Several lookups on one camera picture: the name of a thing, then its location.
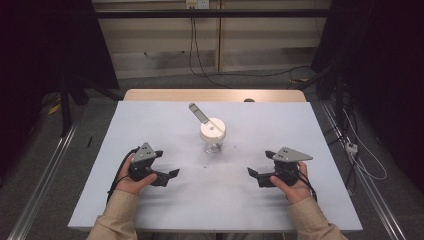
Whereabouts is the white wall outlet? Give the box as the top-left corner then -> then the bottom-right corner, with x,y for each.
185,0 -> 211,10

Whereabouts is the aluminium floor rail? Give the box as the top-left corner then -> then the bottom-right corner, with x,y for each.
320,100 -> 408,240
7,122 -> 80,240

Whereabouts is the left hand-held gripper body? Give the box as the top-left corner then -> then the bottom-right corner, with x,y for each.
128,142 -> 158,183

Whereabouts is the left hand-held gripper black cable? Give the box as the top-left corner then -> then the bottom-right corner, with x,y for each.
106,147 -> 140,205

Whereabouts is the clear jar with beige lid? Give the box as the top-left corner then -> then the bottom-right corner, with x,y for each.
188,102 -> 227,155

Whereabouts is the white power strip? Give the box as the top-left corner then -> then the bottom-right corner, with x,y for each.
345,141 -> 359,157

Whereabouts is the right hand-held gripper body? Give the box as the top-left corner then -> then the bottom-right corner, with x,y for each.
272,146 -> 314,187

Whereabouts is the person's right hand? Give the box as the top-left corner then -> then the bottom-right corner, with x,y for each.
269,160 -> 313,205

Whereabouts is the wooden table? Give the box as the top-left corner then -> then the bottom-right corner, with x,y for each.
123,88 -> 307,103

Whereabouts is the black power cable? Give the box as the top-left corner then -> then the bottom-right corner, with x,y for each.
189,7 -> 233,89
192,7 -> 313,78

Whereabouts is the person's left hand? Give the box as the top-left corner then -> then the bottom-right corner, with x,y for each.
114,162 -> 158,197

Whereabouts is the hand-held gripper black cable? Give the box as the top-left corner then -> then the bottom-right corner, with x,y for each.
297,169 -> 318,203
106,147 -> 140,205

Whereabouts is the black metal stand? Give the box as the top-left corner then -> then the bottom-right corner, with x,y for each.
57,71 -> 123,138

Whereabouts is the black horizontal frame bar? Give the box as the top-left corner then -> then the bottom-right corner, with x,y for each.
94,8 -> 335,19

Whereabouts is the white cable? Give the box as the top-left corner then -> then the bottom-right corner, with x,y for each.
342,109 -> 388,182

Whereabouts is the right hand-held gripper black cable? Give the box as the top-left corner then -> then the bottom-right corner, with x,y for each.
297,169 -> 318,203

